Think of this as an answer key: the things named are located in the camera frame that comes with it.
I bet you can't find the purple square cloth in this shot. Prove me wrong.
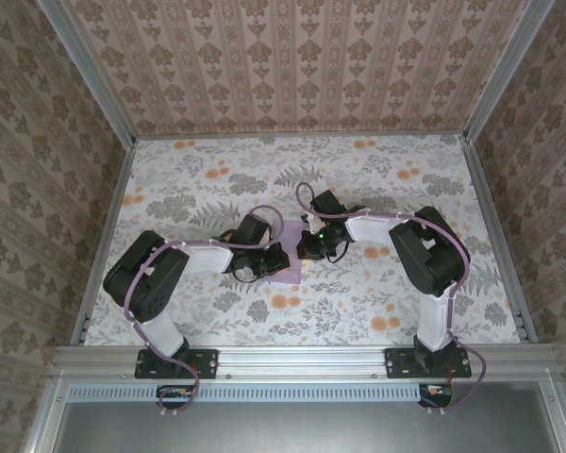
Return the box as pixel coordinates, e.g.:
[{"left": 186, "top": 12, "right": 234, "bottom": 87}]
[{"left": 263, "top": 218, "right": 304, "bottom": 286}]

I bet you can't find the floral patterned table cover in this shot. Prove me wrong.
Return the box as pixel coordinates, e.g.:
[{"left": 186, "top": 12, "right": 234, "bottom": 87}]
[{"left": 82, "top": 136, "right": 524, "bottom": 346}]

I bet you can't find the black connector board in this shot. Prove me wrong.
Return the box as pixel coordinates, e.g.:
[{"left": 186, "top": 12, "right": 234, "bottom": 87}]
[{"left": 156, "top": 384, "right": 193, "bottom": 411}]

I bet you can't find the grey metal panel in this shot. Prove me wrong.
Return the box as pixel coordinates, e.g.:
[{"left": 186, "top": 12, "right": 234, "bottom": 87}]
[{"left": 51, "top": 400, "right": 566, "bottom": 453}]

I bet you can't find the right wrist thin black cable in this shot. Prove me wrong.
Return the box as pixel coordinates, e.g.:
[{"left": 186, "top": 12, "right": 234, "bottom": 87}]
[{"left": 326, "top": 234, "right": 354, "bottom": 265}]

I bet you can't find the wrist thin black cable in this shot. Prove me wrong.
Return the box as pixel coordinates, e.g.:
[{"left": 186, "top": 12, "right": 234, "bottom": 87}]
[
  {"left": 229, "top": 266, "right": 261, "bottom": 285},
  {"left": 326, "top": 234, "right": 354, "bottom": 265}
]

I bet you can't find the left wrist thin black cable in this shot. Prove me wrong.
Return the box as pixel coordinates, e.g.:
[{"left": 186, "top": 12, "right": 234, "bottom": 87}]
[{"left": 229, "top": 266, "right": 261, "bottom": 285}]

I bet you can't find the wide aluminium mounting rail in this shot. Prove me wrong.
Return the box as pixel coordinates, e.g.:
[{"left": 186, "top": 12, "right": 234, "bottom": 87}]
[{"left": 51, "top": 344, "right": 560, "bottom": 378}]

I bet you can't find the thin aluminium frame rail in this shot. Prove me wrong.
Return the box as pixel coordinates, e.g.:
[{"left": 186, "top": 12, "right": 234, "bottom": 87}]
[{"left": 134, "top": 133, "right": 468, "bottom": 142}]

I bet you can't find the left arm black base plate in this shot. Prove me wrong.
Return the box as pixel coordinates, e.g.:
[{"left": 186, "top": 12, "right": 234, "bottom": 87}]
[{"left": 135, "top": 347, "right": 219, "bottom": 380}]

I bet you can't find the grey slotted cable duct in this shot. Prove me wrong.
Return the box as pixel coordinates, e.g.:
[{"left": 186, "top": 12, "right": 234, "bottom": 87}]
[{"left": 67, "top": 382, "right": 454, "bottom": 403}]

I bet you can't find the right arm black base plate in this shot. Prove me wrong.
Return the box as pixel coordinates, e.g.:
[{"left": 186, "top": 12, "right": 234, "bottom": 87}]
[{"left": 385, "top": 346, "right": 474, "bottom": 380}]

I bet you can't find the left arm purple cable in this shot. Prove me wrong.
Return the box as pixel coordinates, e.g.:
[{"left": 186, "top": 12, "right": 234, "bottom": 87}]
[{"left": 121, "top": 205, "right": 287, "bottom": 418}]

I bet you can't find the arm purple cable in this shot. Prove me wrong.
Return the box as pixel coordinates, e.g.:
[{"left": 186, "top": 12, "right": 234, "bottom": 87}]
[
  {"left": 294, "top": 181, "right": 490, "bottom": 416},
  {"left": 121, "top": 205, "right": 287, "bottom": 418}
]

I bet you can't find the long aluminium frame rail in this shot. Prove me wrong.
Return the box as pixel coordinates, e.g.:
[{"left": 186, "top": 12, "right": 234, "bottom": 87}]
[
  {"left": 461, "top": 134, "right": 540, "bottom": 344},
  {"left": 70, "top": 139, "right": 138, "bottom": 345}
]

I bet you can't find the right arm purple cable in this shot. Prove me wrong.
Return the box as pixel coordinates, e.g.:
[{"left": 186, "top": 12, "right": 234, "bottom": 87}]
[{"left": 294, "top": 181, "right": 490, "bottom": 416}]

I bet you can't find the aluminium corner post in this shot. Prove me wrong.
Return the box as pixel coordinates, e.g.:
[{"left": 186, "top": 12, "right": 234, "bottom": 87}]
[
  {"left": 37, "top": 0, "right": 139, "bottom": 145},
  {"left": 462, "top": 0, "right": 561, "bottom": 143}
]

